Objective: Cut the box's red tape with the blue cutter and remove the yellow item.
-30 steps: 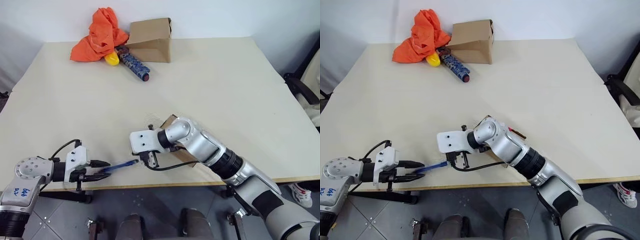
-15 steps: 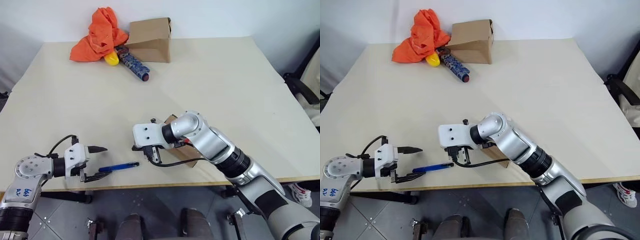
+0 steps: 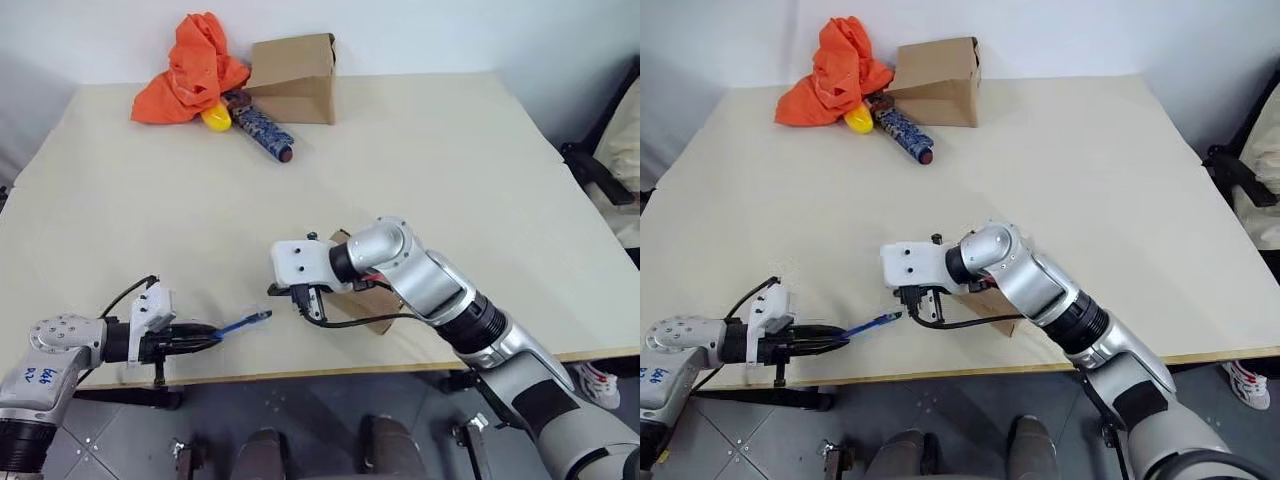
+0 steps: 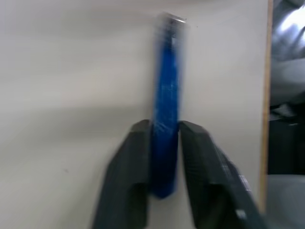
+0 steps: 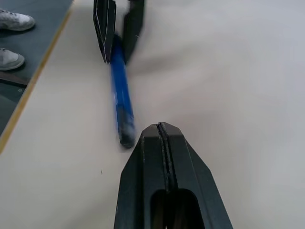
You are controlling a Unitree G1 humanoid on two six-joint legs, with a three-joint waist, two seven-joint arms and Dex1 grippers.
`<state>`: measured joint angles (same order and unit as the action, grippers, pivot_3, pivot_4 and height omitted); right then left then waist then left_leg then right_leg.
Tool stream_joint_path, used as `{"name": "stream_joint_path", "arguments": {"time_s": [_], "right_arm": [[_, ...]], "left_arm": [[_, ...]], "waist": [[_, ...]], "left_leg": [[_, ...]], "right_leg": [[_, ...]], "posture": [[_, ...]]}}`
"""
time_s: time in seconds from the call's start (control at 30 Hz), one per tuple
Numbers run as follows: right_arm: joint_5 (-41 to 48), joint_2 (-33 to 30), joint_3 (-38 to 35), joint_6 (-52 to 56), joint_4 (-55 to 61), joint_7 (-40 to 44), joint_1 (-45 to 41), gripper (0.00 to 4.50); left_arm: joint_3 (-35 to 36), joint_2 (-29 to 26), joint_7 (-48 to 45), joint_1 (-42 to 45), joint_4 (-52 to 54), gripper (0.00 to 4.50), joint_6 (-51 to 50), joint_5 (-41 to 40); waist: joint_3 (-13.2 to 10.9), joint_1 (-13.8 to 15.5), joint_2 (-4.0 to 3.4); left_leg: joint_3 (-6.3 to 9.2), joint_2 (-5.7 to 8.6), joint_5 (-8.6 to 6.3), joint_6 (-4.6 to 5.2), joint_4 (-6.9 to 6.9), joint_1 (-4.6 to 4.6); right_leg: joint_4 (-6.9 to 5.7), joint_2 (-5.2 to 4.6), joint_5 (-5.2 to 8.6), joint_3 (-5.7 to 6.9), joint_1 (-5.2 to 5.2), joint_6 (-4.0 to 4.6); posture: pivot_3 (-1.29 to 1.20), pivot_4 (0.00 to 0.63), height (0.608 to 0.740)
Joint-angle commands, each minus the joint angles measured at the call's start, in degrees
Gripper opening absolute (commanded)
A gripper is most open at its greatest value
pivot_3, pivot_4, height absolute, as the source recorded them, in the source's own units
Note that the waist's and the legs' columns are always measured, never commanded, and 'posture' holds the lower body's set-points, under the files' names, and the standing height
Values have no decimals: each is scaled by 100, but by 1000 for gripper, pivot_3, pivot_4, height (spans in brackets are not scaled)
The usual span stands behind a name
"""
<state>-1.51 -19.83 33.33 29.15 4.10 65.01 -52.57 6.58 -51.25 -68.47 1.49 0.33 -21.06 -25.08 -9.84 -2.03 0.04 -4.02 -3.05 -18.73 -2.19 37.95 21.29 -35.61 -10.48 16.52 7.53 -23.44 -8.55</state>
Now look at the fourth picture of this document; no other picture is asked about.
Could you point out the silver robot torso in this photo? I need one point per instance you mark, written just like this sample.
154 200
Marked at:
288 47

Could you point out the blue pen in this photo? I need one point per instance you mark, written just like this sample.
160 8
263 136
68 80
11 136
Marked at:
168 95

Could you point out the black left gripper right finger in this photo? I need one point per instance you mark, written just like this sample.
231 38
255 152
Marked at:
209 171

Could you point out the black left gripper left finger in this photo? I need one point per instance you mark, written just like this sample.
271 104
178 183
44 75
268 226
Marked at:
124 171

